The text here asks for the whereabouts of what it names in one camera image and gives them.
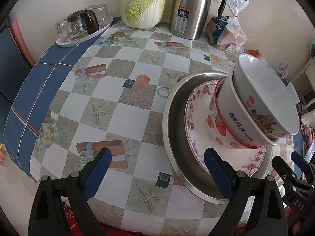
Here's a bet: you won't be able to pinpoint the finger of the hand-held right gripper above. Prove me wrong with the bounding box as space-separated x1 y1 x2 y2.
290 152 315 175
271 156 300 190

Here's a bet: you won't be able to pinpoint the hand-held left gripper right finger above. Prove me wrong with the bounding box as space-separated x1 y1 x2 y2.
204 147 287 236

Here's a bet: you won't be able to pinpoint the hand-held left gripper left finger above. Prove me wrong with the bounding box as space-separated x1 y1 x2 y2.
28 147 112 236

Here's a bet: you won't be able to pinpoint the round floral plate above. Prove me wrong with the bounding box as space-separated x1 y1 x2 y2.
184 79 267 177

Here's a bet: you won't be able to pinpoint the strawberry print bowl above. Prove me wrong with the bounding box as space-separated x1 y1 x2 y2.
207 77 265 150

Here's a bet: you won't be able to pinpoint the stainless steel basin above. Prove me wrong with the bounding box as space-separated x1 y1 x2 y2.
162 71 273 205

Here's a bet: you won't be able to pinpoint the white square bowl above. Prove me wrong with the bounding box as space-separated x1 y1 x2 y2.
216 64 281 147

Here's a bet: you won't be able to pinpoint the small floral bowl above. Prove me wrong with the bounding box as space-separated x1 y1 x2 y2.
233 53 300 138

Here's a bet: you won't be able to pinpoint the smartphone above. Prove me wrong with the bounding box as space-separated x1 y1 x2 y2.
304 140 315 163

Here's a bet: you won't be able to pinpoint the checkered plastic tablecloth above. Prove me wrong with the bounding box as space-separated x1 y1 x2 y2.
30 17 304 236

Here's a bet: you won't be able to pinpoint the white power strip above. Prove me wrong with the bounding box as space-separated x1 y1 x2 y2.
287 82 301 104

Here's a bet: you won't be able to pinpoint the white chair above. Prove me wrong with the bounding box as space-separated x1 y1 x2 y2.
294 42 315 115

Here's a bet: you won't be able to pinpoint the colourful packets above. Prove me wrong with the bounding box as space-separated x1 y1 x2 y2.
0 143 8 165

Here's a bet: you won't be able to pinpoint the blue plaid tablecloth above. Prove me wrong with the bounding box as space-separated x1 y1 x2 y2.
3 17 310 181

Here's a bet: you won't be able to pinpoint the orange snack packet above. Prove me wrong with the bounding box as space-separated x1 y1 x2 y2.
247 50 264 59

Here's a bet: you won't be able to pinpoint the bagged bread loaf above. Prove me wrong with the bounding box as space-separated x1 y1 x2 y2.
205 0 253 52

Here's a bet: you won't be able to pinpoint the white oval tray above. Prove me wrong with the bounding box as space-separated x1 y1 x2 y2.
56 16 114 48

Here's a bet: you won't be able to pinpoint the stainless steel thermos jug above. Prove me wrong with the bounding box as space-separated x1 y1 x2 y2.
169 0 227 40

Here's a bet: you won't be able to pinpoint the napa cabbage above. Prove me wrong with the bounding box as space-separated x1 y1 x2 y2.
120 0 169 29

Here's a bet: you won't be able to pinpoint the glass teapot brown handle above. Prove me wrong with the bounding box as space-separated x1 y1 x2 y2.
66 10 100 40

